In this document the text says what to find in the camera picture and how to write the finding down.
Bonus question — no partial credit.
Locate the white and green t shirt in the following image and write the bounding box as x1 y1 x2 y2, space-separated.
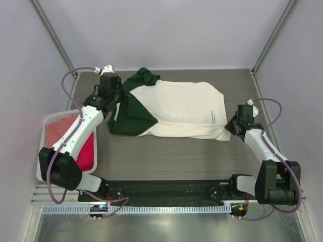
107 68 231 142

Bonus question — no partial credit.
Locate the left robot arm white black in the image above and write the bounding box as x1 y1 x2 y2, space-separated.
38 65 127 201

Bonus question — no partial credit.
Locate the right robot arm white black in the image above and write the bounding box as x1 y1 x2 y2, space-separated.
225 104 302 206

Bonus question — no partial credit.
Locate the salmon pink t shirt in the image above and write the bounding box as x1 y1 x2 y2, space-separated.
45 116 77 148

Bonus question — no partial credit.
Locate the magenta t shirt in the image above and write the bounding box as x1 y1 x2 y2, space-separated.
76 132 96 172

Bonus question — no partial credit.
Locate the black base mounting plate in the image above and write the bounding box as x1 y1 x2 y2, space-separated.
78 174 255 208

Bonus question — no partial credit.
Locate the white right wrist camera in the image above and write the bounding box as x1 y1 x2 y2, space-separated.
247 99 259 117

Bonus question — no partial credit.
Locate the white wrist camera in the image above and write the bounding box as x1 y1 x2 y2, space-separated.
94 65 115 76
247 99 259 117

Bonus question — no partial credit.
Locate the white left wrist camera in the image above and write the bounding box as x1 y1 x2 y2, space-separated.
94 65 115 76

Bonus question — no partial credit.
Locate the left aluminium frame post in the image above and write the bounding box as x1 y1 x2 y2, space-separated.
29 0 74 70

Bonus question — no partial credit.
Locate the aluminium frame post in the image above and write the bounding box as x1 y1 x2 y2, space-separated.
29 0 74 70
251 0 299 76

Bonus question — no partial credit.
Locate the slotted white cable duct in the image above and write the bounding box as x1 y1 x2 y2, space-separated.
42 204 231 215

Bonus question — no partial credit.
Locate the right aluminium frame post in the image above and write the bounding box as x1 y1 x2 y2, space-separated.
251 0 299 76

